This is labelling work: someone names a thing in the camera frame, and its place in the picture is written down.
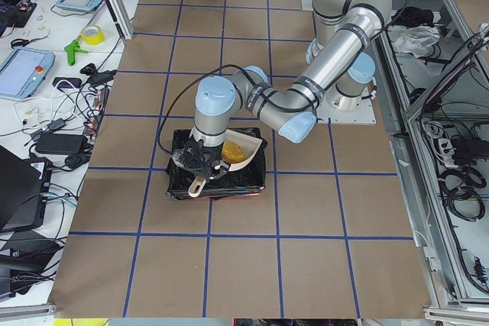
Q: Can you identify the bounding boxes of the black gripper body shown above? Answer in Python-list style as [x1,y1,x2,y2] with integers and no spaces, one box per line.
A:
[173,139,216,179]

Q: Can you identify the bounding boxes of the beige plastic dustpan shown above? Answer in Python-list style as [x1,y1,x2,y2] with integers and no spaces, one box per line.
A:
[188,129,265,200]

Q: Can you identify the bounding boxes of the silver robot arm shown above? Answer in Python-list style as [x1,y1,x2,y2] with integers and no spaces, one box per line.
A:
[172,0,392,180]

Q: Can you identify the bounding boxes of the black lined trash bin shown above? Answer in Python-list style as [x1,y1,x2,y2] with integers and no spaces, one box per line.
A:
[167,127,267,200]

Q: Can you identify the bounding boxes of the yellow tape roll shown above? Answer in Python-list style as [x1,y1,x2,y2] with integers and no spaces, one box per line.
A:
[80,25,105,46]

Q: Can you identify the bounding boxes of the green plastic clamp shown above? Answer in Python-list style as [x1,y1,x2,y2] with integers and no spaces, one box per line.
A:
[64,38,89,66]

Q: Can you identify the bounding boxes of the black power adapter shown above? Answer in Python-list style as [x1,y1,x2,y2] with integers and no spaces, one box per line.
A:
[35,134,88,155]

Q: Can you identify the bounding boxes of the black laptop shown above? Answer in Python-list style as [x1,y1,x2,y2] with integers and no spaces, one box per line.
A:
[1,147,52,233]

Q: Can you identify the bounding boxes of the black scissors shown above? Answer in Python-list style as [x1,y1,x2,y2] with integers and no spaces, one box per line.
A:
[10,38,38,48]

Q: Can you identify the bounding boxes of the blue teach pendant near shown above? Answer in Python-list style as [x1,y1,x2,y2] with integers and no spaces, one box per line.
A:
[1,47,55,101]

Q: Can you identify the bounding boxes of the white crumpled cloth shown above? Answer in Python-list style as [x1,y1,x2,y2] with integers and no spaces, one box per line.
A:
[393,25,440,58]

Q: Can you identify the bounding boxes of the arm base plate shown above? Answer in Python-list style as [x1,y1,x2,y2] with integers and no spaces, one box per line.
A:
[300,0,313,11]
[316,75,377,125]

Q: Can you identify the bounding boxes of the coiled black cable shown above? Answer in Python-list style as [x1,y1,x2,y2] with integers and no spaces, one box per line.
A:
[439,173,484,224]

